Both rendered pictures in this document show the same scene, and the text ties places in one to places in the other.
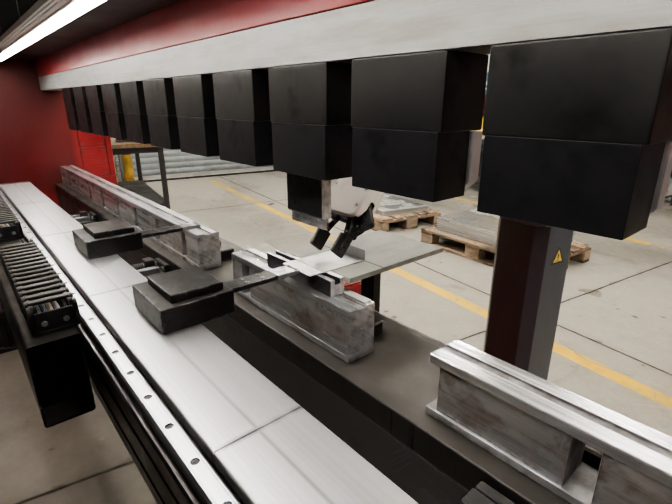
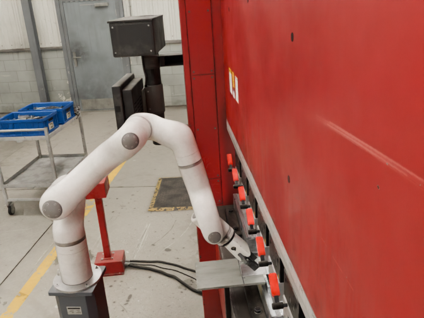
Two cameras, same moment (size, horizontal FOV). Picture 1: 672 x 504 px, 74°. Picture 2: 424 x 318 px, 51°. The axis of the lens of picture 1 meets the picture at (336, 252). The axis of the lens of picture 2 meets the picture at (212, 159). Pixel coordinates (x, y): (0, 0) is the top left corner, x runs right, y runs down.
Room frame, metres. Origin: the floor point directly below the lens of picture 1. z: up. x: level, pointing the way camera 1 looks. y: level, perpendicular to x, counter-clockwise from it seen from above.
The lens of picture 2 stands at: (2.09, 0.82, 2.04)
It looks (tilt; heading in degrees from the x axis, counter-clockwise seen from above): 20 degrees down; 217
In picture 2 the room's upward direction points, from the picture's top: 4 degrees counter-clockwise
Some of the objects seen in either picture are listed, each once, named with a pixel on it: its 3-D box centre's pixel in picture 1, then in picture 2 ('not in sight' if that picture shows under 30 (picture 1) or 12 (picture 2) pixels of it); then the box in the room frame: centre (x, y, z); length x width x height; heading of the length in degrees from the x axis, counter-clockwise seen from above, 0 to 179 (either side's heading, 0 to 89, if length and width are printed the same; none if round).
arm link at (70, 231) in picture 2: not in sight; (67, 207); (1.19, -0.58, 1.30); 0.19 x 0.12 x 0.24; 35
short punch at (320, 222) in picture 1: (308, 198); not in sight; (0.77, 0.05, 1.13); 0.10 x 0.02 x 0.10; 41
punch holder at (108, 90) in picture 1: (125, 111); not in sight; (1.51, 0.68, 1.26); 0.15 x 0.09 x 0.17; 41
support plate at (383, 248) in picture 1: (367, 252); (228, 272); (0.86, -0.06, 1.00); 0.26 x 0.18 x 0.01; 131
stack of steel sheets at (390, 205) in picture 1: (380, 202); not in sight; (5.12, -0.52, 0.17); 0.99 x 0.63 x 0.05; 29
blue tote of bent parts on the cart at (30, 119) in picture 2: not in sight; (28, 123); (-0.34, -3.35, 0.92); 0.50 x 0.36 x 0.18; 121
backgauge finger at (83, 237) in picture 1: (143, 230); not in sight; (0.98, 0.44, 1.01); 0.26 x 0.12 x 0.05; 131
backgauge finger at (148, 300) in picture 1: (227, 282); not in sight; (0.67, 0.18, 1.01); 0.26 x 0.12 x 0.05; 131
